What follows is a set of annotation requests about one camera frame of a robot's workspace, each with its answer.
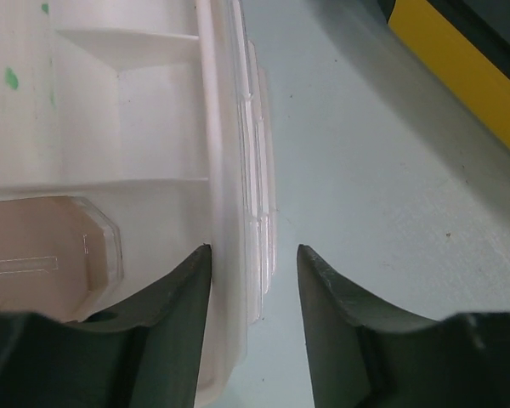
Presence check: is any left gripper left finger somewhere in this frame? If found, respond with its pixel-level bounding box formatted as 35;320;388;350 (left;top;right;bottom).
61;244;212;407

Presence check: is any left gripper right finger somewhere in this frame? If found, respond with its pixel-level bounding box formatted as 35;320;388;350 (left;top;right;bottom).
297;245;446;407

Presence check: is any brown octagonal compact case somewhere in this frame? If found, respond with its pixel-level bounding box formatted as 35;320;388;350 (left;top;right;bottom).
0;195;123;322

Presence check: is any white plastic drawer organizer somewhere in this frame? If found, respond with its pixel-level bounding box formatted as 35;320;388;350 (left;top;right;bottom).
0;1;277;407

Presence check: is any yellow Pikachu hard-shell suitcase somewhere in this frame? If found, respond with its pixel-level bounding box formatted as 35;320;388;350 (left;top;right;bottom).
378;0;510;150

